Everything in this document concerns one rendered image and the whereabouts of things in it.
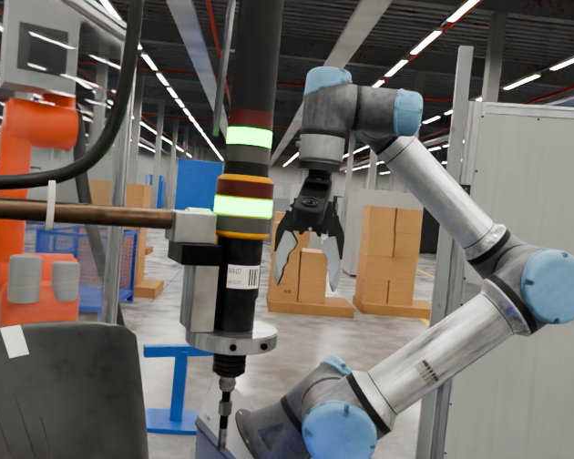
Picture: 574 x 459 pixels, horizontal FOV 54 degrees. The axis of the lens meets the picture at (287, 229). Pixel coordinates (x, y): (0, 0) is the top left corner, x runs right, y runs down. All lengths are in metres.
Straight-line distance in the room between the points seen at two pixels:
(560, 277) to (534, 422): 1.48
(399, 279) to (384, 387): 7.68
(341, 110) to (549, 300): 0.44
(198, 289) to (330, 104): 0.57
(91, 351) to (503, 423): 2.00
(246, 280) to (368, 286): 8.12
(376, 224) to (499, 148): 6.28
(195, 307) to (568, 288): 0.70
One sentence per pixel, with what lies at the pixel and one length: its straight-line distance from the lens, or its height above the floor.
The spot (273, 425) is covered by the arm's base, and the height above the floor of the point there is 1.14.
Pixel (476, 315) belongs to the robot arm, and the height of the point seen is 1.40.
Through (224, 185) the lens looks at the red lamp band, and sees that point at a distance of 0.41.
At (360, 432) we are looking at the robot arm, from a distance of 0.96.
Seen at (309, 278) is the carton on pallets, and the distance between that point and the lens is 7.94.
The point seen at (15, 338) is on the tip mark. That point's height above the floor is 1.42.
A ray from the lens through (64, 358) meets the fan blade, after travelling 0.56.
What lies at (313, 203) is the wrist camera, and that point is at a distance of 0.84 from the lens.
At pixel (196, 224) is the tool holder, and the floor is 1.54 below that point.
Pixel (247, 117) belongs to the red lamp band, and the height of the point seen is 1.62.
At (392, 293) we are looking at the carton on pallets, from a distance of 8.64.
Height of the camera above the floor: 1.56
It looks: 3 degrees down
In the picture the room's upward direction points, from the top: 5 degrees clockwise
